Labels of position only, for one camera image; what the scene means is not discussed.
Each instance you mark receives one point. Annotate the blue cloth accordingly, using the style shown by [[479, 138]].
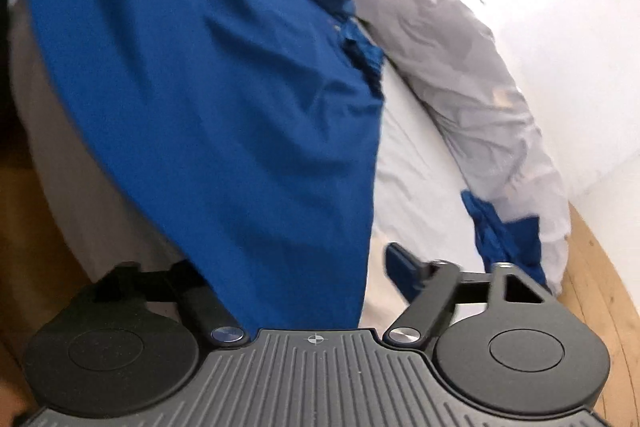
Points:
[[495, 232]]

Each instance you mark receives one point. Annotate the light blue printed duvet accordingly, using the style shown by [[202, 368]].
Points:
[[450, 82]]

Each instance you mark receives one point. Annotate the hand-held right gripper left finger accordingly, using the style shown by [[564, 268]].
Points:
[[200, 302]]

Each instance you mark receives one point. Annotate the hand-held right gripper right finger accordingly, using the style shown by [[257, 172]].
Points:
[[400, 267]]

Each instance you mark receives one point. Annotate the blue polo shirt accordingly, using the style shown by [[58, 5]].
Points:
[[200, 107]]

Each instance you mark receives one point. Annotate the bed with white sheet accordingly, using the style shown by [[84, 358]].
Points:
[[420, 187]]

